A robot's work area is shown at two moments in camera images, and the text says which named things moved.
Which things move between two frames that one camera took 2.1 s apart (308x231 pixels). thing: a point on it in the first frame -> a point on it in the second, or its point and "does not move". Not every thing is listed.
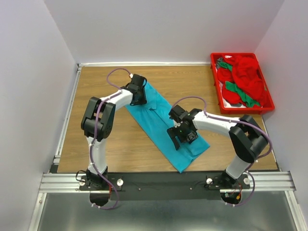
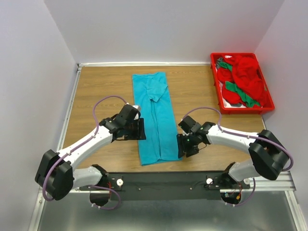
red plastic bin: [240, 84] does not move
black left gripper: [143, 100] -> [139, 134]
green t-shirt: [249, 102] does not move
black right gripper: [173, 132] -> [181, 146]
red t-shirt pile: [245, 74] does not move
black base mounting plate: [167, 186] does not move
